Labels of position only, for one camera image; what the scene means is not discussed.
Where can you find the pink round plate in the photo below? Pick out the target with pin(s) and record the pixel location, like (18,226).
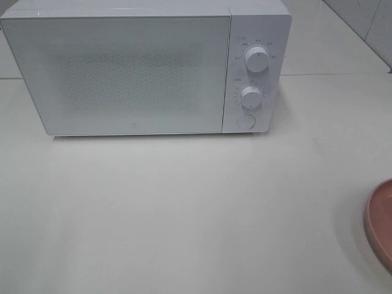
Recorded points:
(377,223)

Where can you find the white microwave oven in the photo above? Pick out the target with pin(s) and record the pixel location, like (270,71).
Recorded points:
(251,22)

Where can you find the lower white timer knob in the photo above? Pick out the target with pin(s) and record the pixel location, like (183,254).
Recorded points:
(251,97)

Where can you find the white microwave door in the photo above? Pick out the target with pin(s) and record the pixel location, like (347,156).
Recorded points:
(122,76)

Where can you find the upper white power knob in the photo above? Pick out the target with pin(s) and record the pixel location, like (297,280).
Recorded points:
(257,58)

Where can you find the round white door button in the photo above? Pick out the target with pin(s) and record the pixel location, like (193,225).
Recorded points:
(246,122)

